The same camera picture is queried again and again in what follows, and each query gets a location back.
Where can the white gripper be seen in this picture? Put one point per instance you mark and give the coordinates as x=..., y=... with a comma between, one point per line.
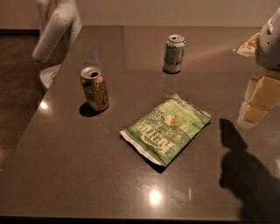
x=269, y=46

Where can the orange soda can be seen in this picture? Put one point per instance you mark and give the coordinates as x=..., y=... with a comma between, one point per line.
x=94, y=87

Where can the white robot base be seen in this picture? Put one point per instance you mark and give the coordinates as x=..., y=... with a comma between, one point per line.
x=47, y=75

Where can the green 7up can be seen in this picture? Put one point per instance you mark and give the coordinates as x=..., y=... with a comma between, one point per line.
x=174, y=53

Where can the green chip bag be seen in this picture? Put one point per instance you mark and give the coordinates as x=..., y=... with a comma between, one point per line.
x=163, y=133

